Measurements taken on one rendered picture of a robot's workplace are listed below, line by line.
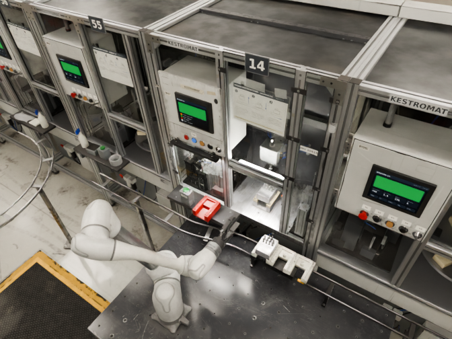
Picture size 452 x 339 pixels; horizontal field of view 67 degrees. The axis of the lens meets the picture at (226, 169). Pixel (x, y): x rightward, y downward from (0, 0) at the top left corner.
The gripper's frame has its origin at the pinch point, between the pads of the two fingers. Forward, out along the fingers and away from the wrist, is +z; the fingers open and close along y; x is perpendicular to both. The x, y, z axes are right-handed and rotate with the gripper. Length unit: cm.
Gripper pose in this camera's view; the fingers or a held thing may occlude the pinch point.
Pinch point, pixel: (235, 220)
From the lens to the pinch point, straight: 200.9
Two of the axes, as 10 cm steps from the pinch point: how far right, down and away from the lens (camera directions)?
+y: -0.4, -7.3, -6.8
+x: -8.4, -3.5, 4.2
